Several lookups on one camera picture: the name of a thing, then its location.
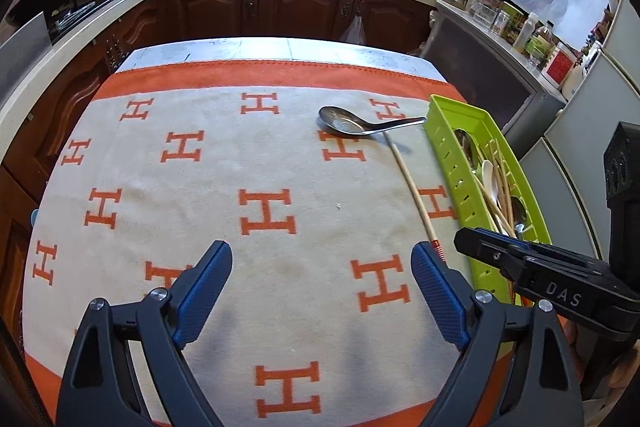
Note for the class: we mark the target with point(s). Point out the white ceramic soup spoon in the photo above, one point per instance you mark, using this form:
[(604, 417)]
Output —
[(489, 181)]

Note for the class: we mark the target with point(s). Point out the steel tablespoon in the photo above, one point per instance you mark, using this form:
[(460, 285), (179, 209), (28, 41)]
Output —
[(469, 149)]

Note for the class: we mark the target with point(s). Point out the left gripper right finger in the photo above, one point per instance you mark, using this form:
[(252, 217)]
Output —
[(541, 387)]

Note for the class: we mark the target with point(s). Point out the bamboo chopstick red tip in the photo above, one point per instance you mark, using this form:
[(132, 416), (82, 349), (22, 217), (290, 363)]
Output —
[(425, 218)]

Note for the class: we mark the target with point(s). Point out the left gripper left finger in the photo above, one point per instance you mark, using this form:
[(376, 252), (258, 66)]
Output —
[(100, 386)]

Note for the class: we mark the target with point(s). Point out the grey refrigerator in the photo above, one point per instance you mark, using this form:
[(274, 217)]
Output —
[(565, 167)]

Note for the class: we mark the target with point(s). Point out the red label canister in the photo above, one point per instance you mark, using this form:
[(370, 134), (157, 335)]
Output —
[(559, 63)]

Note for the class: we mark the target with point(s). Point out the green plastic utensil tray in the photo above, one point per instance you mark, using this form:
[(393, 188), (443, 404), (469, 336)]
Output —
[(473, 206)]

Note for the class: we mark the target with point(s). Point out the orange white H-pattern cloth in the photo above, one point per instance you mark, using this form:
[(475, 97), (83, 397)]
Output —
[(320, 322)]

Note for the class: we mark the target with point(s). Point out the large steel soup spoon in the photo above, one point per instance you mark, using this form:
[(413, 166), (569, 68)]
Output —
[(344, 122)]

